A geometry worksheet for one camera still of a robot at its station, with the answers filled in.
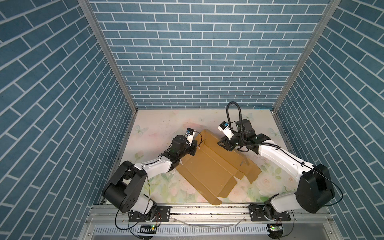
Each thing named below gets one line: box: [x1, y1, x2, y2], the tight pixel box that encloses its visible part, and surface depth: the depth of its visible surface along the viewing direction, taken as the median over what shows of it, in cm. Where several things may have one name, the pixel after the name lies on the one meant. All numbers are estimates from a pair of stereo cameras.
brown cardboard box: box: [176, 129, 262, 206], surface depth 89 cm
